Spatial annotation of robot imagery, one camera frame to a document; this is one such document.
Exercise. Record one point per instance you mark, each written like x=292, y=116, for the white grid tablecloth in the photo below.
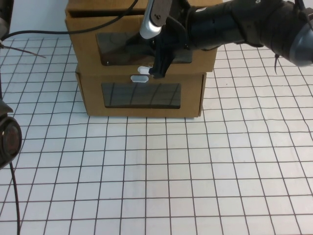
x=156, y=183

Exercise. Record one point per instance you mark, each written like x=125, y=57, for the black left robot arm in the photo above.
x=7, y=137

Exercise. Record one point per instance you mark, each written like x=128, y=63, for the top cardboard drawer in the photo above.
x=102, y=6

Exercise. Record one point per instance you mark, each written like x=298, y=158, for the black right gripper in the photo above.
x=177, y=31

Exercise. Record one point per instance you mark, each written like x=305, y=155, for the bottom cardboard drawer box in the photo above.
x=105, y=71

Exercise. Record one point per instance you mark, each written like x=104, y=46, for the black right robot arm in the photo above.
x=244, y=24

